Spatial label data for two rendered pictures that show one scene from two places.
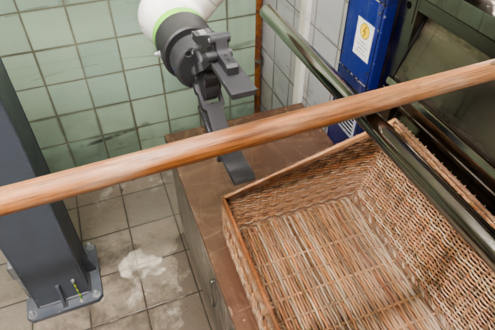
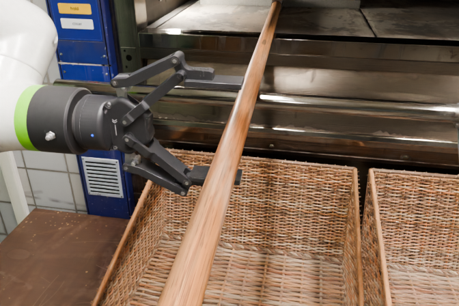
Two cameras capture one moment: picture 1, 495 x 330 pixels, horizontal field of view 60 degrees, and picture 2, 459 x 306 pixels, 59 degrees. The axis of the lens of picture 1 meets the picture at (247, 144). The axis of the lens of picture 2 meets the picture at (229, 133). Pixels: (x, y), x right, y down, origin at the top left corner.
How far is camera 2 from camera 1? 0.45 m
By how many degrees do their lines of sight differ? 50
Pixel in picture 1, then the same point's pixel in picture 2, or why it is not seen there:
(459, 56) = not seen: hidden behind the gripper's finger
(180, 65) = (102, 124)
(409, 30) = not seen: hidden behind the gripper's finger
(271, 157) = (63, 263)
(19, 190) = (195, 263)
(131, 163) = (225, 182)
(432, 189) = (335, 102)
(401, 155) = (299, 100)
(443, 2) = (161, 42)
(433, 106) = (193, 118)
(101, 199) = not seen: outside the picture
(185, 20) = (61, 89)
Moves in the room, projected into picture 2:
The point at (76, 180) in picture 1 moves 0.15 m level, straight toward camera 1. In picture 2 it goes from (215, 220) to (388, 223)
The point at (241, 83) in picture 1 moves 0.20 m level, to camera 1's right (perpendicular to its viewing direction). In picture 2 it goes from (230, 78) to (294, 42)
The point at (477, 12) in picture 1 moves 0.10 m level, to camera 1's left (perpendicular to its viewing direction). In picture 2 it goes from (194, 37) to (169, 46)
